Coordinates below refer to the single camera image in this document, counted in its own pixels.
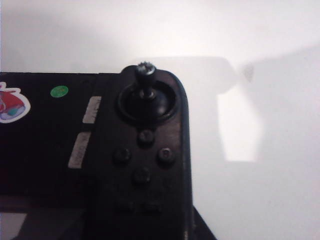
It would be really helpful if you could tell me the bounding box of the black remote control with joysticks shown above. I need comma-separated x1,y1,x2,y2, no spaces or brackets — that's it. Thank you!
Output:
0,62,193,240

